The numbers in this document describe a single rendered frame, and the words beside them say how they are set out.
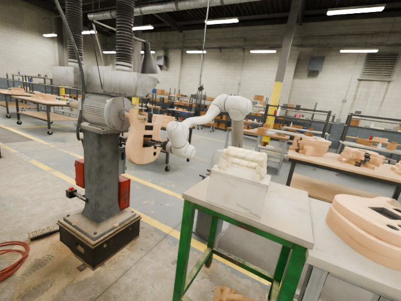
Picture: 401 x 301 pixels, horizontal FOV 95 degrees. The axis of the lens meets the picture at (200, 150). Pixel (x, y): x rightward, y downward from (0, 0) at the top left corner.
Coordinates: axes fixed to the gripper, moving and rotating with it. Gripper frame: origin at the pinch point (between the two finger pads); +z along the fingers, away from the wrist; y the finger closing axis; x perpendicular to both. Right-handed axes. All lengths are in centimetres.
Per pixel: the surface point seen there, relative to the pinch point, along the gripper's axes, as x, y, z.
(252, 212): -15, -27, -89
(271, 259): -101, 77, -105
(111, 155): -18.7, -5.0, 33.1
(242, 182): -2, -28, -83
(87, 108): 17, -22, 43
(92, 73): 43, -20, 42
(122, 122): 11.7, -10.9, 17.0
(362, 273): -21, -30, -130
